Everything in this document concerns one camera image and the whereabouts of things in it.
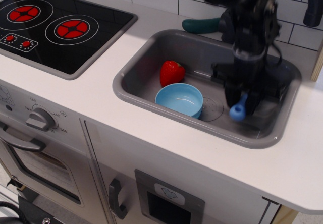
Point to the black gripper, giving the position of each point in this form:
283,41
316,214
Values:
253,75

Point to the blue handled grey spoon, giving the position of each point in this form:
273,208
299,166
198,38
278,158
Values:
238,111

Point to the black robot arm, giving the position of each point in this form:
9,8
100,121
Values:
245,41

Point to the light blue bowl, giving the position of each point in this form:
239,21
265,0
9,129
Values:
182,98

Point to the red toy strawberry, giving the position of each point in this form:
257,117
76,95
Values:
171,72

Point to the dark green toy cucumber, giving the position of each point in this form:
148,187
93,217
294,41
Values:
202,26

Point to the dark grey toy faucet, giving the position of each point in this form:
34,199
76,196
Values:
313,4

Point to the grey dispenser panel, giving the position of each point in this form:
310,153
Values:
164,203

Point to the black toy stove top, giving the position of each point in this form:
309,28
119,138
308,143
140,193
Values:
61,37

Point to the toy oven door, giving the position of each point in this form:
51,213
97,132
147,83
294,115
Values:
60,173

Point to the grey oven knob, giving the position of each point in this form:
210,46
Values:
40,120

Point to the grey cabinet door handle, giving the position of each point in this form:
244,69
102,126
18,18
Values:
118,210

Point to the grey oven door handle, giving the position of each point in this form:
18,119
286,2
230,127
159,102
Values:
34,145

